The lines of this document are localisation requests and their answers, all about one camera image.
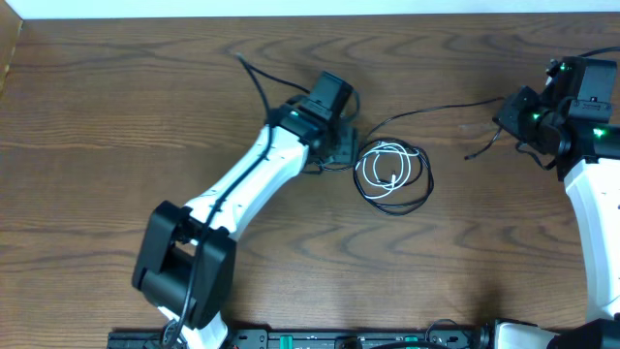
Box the white USB cable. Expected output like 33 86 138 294
355 141 420 201

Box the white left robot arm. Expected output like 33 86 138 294
132 102 357 348

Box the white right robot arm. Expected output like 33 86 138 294
488 51 619 349

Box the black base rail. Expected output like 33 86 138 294
107 327 485 349

